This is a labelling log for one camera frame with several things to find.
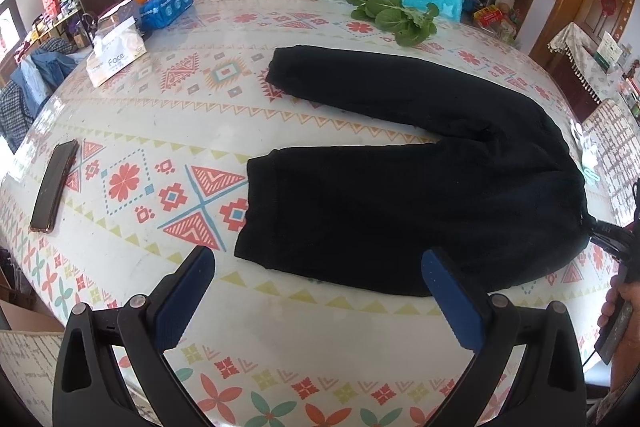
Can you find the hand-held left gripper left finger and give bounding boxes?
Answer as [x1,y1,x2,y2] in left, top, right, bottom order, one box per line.
[52,246,217,427]

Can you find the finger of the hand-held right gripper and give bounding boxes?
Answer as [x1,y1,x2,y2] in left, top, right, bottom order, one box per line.
[586,217,635,264]

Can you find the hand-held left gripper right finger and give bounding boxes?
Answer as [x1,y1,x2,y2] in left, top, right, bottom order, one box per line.
[421,248,593,427]

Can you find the black pants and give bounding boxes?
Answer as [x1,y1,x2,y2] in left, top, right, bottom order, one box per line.
[234,47,593,298]

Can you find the person's right forearm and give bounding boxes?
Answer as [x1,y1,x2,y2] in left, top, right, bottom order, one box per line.
[607,307,640,405]

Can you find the person's right hand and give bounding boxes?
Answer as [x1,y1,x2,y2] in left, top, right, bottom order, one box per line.
[597,276,640,333]

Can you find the grey checked chair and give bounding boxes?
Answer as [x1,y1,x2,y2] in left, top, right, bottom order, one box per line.
[580,99,640,228]

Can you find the black smartphone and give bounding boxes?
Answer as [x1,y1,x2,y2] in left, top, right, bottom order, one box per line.
[29,139,81,235]

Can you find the patterned tablecloth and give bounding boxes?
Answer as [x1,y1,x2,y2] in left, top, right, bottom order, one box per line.
[0,0,626,427]

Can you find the cabinet with lace cloth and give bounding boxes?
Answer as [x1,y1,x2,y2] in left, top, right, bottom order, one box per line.
[547,22,640,108]

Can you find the white tissue pack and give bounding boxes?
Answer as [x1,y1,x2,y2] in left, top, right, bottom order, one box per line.
[86,16,148,88]

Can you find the red yellow carton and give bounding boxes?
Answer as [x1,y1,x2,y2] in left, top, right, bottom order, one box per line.
[472,4,503,28]

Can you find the blue jacket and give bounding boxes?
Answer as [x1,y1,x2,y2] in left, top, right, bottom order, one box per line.
[10,38,78,118]

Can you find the blue patterned box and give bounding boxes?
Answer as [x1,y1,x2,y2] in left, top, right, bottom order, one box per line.
[137,0,195,32]

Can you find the leafy green vegetable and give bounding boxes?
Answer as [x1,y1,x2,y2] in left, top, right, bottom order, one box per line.
[345,0,441,48]

